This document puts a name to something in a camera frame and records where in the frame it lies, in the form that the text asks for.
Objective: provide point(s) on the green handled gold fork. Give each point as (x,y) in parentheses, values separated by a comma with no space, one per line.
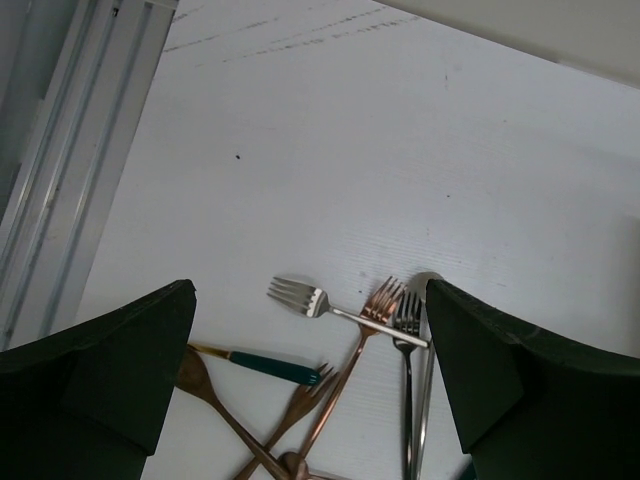
(288,371)

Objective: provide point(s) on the black handled silver fork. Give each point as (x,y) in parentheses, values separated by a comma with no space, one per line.
(407,320)

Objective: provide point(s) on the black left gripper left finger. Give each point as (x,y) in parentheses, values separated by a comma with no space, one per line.
(90,402)

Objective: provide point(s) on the aluminium side rail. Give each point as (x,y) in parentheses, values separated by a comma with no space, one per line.
(78,85)

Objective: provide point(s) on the copper brown fork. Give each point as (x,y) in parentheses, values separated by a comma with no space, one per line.
(302,402)

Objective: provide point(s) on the silver spoon black handle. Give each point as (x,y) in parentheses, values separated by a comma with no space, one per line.
(417,286)

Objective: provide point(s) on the silver fork on table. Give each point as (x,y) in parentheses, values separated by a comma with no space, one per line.
(313,302)

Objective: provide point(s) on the rose gold fork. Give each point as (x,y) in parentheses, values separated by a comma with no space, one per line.
(350,365)

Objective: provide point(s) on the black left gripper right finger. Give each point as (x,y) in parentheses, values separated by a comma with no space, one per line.
(528,403)

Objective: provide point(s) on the copper brown spoon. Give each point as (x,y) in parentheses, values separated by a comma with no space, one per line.
(194,379)

